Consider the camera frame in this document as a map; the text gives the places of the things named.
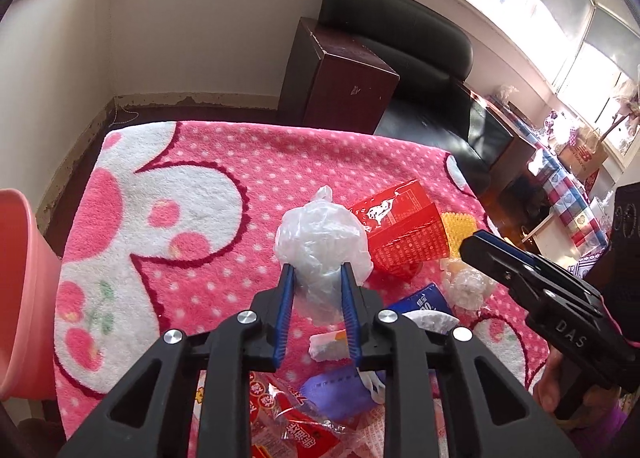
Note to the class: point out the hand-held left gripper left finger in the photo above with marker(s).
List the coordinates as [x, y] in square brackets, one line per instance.
[284, 310]

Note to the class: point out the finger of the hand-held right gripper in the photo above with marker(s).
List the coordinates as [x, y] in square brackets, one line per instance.
[487, 260]
[560, 275]

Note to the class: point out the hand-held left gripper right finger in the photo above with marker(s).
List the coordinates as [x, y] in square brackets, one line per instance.
[351, 310]

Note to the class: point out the clear plastic wrap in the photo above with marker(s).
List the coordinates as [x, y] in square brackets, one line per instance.
[470, 288]

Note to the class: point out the white and orange wrapper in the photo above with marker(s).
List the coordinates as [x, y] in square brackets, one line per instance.
[325, 345]

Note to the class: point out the blue tissue packet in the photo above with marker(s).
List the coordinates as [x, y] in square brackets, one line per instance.
[425, 300]

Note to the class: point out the clear plastic bag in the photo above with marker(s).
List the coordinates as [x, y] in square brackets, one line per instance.
[320, 238]

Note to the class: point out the red paper carton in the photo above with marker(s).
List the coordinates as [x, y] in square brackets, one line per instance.
[410, 238]

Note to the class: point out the white tissue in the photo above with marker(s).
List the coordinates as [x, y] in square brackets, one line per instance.
[432, 322]

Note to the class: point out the purple face mask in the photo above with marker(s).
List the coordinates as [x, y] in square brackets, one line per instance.
[330, 393]

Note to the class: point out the red snack wrapper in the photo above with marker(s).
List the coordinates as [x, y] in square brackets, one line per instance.
[295, 428]

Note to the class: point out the clear printed wrapper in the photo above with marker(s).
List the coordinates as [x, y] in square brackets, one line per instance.
[370, 438]

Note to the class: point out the pink plastic bin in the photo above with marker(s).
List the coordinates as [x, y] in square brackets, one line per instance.
[25, 288]

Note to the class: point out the person's right forearm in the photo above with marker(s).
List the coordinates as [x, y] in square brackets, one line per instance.
[605, 430]

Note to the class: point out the person's right hand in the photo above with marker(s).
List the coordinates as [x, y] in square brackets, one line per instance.
[547, 388]

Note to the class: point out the brown wooden desk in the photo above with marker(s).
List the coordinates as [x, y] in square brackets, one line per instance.
[505, 147]

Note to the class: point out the brown paper shopping bag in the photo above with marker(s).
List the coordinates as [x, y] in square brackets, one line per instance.
[582, 157]

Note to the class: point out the pink spotted blanket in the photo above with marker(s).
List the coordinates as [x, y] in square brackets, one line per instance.
[225, 147]

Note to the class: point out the window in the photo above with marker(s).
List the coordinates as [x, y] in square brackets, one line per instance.
[605, 67]

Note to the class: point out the dark red wooden cabinet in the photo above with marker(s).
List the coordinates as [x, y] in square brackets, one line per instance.
[340, 87]

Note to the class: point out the black leather armchair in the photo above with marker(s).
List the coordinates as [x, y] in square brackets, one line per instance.
[400, 27]

